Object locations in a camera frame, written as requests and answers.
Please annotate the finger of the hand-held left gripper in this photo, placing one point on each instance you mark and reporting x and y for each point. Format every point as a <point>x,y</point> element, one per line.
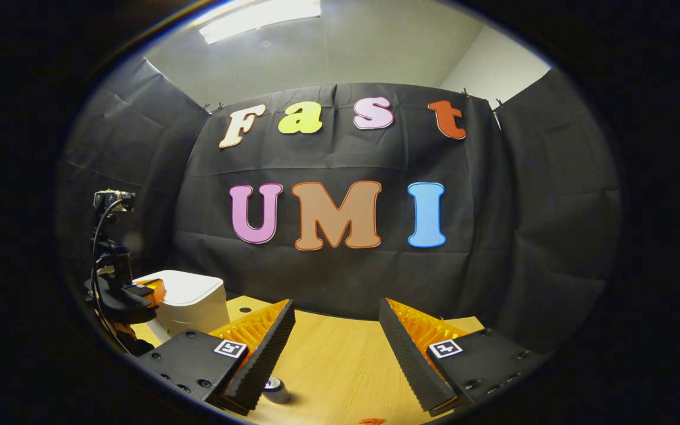
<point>152,292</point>

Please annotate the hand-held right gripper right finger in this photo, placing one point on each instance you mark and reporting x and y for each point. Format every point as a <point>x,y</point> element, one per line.
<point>414,366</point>

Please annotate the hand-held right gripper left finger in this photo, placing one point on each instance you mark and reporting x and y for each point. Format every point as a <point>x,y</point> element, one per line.
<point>260,366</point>

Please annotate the silver blue pop can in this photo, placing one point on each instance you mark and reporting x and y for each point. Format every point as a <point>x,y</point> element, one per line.
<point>278,391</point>

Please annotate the white desktop garbage bin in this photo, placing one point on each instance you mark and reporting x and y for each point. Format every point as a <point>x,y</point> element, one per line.
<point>192,301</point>

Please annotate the orange paper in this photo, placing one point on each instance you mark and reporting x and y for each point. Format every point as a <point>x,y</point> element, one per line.
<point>371,421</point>

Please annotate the wooden desktop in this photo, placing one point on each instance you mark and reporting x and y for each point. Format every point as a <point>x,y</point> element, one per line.
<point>340,366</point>

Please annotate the black backdrop cloth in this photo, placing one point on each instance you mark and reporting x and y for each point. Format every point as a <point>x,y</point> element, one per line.
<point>493,236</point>

